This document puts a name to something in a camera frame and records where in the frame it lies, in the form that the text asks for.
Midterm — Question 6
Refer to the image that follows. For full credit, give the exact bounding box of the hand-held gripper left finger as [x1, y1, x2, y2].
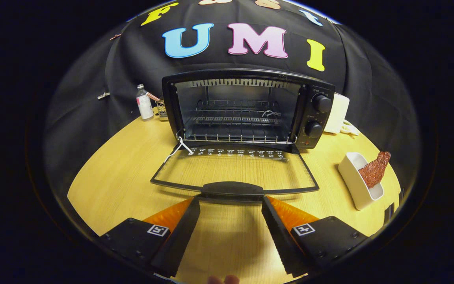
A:
[100, 197, 201, 278]

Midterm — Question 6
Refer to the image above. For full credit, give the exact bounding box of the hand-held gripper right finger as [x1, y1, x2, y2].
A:
[261, 196, 369, 278]

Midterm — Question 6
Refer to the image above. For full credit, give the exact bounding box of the brown fried chicken piece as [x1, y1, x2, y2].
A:
[358, 151, 391, 188]

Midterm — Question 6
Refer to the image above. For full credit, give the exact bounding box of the black toaster oven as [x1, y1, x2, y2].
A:
[150, 69, 336, 198]

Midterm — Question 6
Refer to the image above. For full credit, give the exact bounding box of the white bread toaster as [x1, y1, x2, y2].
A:
[324, 93, 350, 135]

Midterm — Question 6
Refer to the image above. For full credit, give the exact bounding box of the white rectangular dish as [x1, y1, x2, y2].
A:
[338, 152, 384, 211]

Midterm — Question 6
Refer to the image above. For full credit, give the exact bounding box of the clear plastic bottle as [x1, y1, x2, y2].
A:
[136, 84, 154, 120]

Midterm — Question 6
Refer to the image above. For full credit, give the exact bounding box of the white string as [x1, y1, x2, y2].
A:
[164, 136, 194, 163]

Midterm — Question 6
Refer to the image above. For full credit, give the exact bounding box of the small wire basket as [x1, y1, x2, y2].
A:
[155, 99, 168, 121]

